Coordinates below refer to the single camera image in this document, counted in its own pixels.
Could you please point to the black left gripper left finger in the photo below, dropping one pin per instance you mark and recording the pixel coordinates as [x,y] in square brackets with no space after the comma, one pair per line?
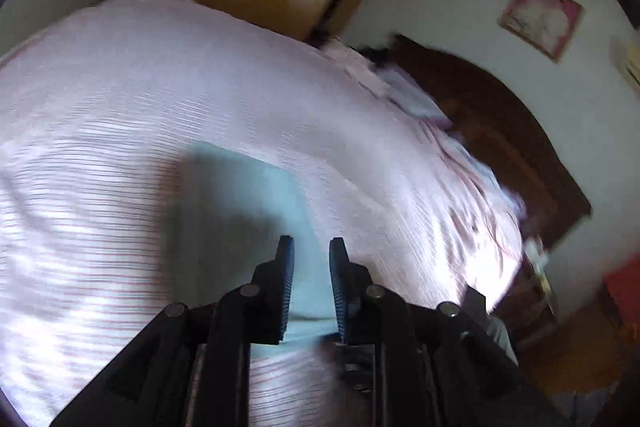
[271,304]

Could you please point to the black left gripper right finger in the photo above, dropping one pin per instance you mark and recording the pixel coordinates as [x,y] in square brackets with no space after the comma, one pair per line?
[353,307]

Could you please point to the light blue pant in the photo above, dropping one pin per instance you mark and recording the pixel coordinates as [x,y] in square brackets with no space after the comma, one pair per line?
[227,218]

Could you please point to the dark wooden headboard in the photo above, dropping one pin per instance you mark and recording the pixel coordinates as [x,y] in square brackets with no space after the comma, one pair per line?
[498,129]

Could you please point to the pink striped bed sheet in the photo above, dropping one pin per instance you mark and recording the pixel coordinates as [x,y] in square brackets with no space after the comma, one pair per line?
[97,111]

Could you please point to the red object at right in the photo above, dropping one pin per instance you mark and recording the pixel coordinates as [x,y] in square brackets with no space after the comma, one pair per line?
[623,286]

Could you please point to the pink framed wall picture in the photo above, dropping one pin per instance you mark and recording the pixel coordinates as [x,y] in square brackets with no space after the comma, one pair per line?
[546,25]

